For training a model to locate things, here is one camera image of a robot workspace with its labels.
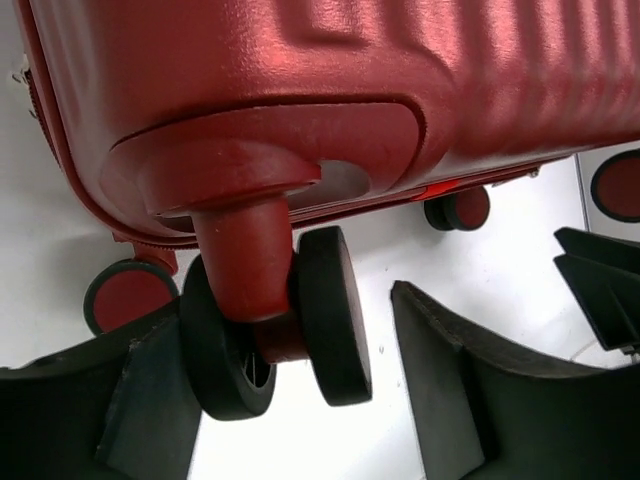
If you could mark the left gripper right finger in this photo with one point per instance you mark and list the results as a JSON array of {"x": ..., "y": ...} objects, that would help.
[{"x": 485, "y": 407}]

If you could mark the red hard-shell suitcase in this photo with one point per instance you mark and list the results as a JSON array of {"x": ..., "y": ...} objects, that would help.
[{"x": 244, "y": 129}]

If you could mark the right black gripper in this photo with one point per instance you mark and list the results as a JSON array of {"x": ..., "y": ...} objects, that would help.
[{"x": 602, "y": 273}]

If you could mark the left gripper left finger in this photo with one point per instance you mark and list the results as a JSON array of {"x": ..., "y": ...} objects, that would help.
[{"x": 118, "y": 406}]

